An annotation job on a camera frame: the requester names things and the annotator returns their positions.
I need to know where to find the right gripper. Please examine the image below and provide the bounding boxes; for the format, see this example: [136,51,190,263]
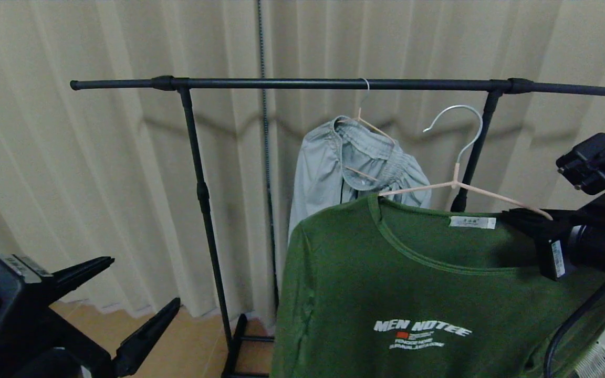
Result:
[536,219,605,290]

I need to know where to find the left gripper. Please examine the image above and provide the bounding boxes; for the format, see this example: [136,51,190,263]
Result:
[0,256,182,378]

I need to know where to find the pink clothes hanger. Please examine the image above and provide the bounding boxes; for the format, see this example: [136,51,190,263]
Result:
[337,79,398,182]
[378,104,554,221]

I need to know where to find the green long-sleeved shirt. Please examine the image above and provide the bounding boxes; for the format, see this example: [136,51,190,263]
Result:
[270,193,605,378]

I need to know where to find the pale grey shorts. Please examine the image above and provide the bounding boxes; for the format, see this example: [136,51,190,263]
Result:
[288,115,432,247]

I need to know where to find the white laundry basket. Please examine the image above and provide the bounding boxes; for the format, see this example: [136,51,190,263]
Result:
[570,323,605,378]

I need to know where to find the black clothes rack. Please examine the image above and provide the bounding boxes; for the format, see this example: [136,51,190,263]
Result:
[70,75,605,378]

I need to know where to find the beige curtain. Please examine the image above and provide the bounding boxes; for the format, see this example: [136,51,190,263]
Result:
[0,0,605,326]

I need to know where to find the black cable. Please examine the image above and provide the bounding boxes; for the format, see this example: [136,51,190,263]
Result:
[543,260,605,378]

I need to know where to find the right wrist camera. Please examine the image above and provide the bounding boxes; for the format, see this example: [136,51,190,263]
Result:
[556,132,605,196]

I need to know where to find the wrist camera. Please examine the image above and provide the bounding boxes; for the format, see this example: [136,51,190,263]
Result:
[556,132,605,196]
[0,250,55,347]

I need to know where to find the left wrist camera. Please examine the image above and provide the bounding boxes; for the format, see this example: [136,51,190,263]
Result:
[0,250,55,347]

